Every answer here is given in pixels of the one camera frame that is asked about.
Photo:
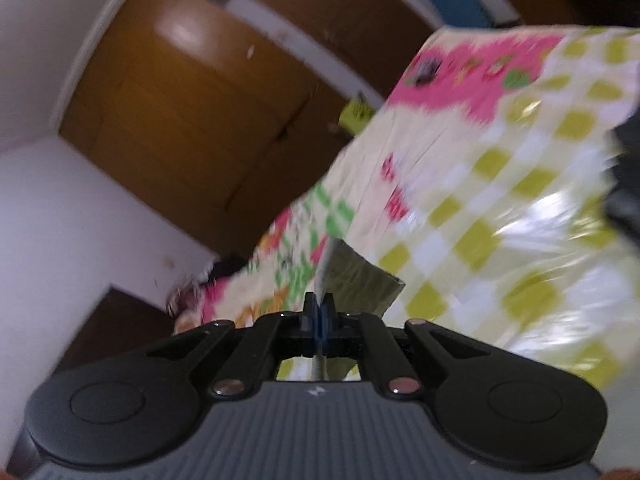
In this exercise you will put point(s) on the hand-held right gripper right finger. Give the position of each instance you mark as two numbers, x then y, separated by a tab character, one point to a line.
329	320

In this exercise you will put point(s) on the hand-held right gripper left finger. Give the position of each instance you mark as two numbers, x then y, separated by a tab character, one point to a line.
309	317

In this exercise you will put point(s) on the grey pants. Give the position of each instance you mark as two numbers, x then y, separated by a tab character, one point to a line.
355	280

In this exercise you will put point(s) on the dark wooden headboard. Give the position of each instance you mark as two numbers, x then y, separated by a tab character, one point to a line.
115	325

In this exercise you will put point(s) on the yellow-green item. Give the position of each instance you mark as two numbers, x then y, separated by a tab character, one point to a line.
356	112

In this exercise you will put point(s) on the printed checkered blanket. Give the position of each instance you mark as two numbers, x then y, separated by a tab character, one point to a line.
500	185

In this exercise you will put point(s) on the brown wooden wardrobe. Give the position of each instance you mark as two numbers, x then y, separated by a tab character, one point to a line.
200	110

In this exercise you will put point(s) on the brown wooden door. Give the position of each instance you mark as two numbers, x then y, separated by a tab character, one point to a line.
350	5

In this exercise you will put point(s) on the dark cloth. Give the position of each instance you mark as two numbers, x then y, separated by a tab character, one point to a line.
625	175

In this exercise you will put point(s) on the blue square object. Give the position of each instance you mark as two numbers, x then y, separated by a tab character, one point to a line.
459	2

